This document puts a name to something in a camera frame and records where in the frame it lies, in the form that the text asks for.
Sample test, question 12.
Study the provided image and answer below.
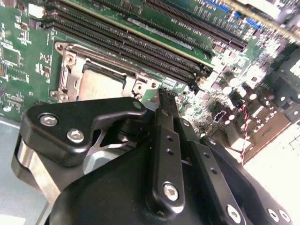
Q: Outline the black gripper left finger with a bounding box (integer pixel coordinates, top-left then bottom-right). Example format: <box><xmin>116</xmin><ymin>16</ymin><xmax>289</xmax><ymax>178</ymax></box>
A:
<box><xmin>11</xmin><ymin>90</ymin><xmax>186</xmax><ymax>218</ymax></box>

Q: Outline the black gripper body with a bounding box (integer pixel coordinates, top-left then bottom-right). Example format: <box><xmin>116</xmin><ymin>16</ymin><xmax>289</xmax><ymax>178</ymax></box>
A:
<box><xmin>50</xmin><ymin>117</ymin><xmax>223</xmax><ymax>225</ymax></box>

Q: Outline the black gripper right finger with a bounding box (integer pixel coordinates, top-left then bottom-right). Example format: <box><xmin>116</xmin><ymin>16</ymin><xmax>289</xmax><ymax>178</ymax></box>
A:
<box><xmin>168</xmin><ymin>92</ymin><xmax>293</xmax><ymax>225</ymax></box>

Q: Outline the metal socket cover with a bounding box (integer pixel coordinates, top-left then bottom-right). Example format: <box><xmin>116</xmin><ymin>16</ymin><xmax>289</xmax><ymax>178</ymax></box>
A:
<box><xmin>60</xmin><ymin>45</ymin><xmax>162</xmax><ymax>103</ymax></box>

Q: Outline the silver CPU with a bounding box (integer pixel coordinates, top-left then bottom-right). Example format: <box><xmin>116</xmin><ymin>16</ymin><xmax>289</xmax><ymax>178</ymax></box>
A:
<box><xmin>78</xmin><ymin>69</ymin><xmax>128</xmax><ymax>102</ymax></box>

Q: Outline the thin metal locking lever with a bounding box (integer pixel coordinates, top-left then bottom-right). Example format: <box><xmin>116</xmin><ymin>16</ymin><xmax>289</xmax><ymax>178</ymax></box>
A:
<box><xmin>70</xmin><ymin>46</ymin><xmax>164</xmax><ymax>82</ymax></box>

